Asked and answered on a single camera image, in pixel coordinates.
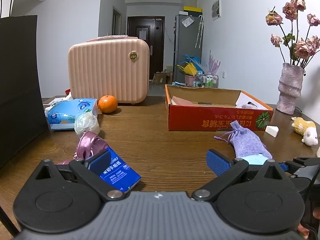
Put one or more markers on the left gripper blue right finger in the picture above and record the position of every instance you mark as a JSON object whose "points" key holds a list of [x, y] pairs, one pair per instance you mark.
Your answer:
{"points": [[217, 162]]}

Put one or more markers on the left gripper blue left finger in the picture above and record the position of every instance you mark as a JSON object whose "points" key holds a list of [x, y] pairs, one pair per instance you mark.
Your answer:
{"points": [[98, 163]]}

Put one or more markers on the pink satin scrunchie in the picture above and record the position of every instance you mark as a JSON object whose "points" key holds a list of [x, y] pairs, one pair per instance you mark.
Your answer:
{"points": [[90, 144]]}

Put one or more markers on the blue pocket tissue packet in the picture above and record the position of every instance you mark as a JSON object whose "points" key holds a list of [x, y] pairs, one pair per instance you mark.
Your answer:
{"points": [[119, 174]]}

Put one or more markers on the lavender drawstring pouch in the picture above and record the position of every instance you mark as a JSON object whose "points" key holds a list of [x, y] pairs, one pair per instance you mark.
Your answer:
{"points": [[244, 141]]}

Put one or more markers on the light blue plush whale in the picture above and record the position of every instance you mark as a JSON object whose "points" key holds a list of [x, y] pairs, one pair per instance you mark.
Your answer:
{"points": [[256, 159]]}

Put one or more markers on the yellow white plush hamster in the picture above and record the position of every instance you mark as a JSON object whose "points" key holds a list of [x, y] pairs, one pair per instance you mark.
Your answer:
{"points": [[307, 129]]}

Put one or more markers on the white plastic bag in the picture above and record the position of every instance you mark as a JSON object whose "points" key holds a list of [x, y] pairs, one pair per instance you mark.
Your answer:
{"points": [[86, 122]]}

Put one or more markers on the orange mandarin fruit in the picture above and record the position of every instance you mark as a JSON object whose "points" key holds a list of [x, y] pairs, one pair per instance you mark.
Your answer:
{"points": [[107, 104]]}

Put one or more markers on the blue tissue pack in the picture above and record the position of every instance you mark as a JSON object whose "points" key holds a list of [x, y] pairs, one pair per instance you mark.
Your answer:
{"points": [[62, 115]]}

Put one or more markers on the red cardboard box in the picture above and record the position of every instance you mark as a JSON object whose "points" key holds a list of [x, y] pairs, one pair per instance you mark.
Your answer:
{"points": [[212, 109]]}

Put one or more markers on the black paper shopping bag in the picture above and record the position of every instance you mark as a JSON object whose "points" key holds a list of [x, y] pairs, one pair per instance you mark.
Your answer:
{"points": [[22, 113]]}

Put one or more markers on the purple ceramic vase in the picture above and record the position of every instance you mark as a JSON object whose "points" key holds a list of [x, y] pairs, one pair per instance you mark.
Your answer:
{"points": [[290, 87]]}

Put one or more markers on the pink bucket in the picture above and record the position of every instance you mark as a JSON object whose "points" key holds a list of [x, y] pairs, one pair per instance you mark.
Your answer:
{"points": [[189, 80]]}

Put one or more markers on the pink ribbed vanity case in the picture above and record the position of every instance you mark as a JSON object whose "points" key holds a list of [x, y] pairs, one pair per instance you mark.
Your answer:
{"points": [[110, 65]]}

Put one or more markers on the brown cardboard box on floor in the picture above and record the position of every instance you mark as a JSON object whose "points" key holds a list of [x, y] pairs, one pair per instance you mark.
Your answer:
{"points": [[162, 78]]}

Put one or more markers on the yellow blue bags pile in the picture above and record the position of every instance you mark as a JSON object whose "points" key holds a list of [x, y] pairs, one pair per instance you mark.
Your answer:
{"points": [[191, 66]]}

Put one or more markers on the dried pink roses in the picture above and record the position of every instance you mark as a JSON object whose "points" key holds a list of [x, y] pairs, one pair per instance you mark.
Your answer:
{"points": [[302, 49]]}

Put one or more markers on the grey refrigerator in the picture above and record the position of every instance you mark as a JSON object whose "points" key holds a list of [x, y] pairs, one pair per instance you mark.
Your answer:
{"points": [[186, 42]]}

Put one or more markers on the yellow box on refrigerator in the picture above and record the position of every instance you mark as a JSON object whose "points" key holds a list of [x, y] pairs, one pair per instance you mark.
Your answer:
{"points": [[193, 9]]}

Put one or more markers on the wire basket with bottles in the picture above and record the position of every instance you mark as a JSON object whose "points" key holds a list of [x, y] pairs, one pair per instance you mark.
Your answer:
{"points": [[206, 80]]}

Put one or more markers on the white wall electrical panel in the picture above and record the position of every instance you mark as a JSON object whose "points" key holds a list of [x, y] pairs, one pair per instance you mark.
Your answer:
{"points": [[216, 10]]}

